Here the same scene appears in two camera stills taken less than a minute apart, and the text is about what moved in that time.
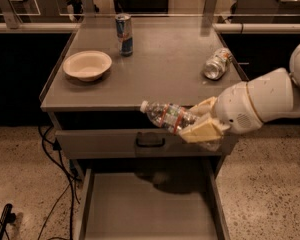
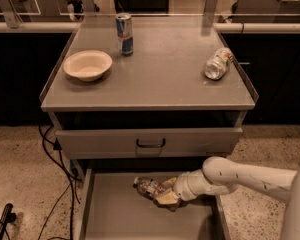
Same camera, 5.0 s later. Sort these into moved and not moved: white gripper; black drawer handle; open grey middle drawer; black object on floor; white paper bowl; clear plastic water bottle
Moved: white gripper; clear plastic water bottle
Not moved: black object on floor; black drawer handle; open grey middle drawer; white paper bowl
